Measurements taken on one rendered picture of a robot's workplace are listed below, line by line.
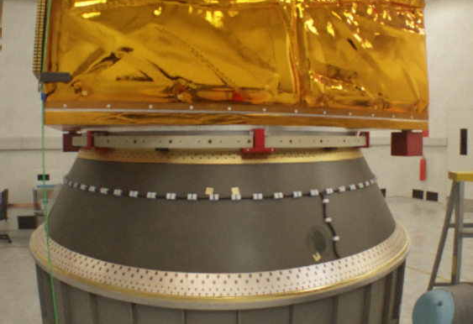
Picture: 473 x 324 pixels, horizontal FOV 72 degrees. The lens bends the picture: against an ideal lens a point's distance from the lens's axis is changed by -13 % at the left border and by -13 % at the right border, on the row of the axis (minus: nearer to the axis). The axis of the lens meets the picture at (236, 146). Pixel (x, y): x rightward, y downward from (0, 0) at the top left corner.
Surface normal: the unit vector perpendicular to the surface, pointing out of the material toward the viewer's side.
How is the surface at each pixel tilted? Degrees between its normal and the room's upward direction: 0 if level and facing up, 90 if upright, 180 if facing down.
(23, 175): 90
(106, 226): 62
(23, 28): 90
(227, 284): 43
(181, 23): 88
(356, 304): 90
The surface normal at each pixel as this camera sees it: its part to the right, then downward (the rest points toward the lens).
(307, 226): 0.33, -0.44
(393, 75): 0.41, 0.03
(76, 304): -0.51, 0.02
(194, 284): -0.03, -0.71
